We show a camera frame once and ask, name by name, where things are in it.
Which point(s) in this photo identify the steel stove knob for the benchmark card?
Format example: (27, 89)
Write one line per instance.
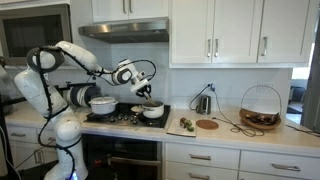
(126, 117)
(111, 118)
(119, 117)
(134, 119)

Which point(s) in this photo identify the stainless built-in microwave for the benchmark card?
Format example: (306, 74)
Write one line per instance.
(35, 30)

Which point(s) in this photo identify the black wall plug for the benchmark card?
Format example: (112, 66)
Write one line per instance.
(211, 87)

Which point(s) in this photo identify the stainless refrigerator with magnets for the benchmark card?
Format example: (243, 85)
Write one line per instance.
(313, 83)

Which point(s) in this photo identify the white dutch oven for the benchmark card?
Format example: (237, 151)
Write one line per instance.
(102, 105)

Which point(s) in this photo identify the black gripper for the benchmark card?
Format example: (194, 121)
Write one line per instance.
(143, 90)

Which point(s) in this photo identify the wooden spatula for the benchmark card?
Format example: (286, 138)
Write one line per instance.
(151, 101)

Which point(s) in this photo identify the stainless electric kettle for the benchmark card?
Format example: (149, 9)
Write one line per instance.
(204, 105)

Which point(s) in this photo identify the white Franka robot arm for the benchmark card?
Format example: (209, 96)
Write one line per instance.
(33, 86)

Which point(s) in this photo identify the white cutting board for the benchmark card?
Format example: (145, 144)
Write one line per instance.
(176, 128)

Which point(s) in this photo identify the stainless range hood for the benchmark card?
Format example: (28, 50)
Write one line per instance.
(126, 30)

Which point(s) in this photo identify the white base cabinet with drawers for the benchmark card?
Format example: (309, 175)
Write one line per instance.
(253, 160)
(23, 146)

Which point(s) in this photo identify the white wall cabinet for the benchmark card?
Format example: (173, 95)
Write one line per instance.
(233, 30)

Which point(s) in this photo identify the black white cylindrical appliance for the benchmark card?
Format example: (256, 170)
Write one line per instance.
(86, 96)

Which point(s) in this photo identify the brown potato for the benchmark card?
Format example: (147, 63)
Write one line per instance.
(182, 122)

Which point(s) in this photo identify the round cork trivet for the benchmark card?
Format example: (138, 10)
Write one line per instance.
(207, 124)

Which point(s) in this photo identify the black gas cooktop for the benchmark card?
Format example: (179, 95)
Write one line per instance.
(123, 110)

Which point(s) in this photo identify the white cabinet above hood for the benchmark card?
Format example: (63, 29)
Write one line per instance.
(110, 10)

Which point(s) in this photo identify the green broccoli floret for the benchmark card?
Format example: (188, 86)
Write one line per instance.
(191, 128)
(188, 122)

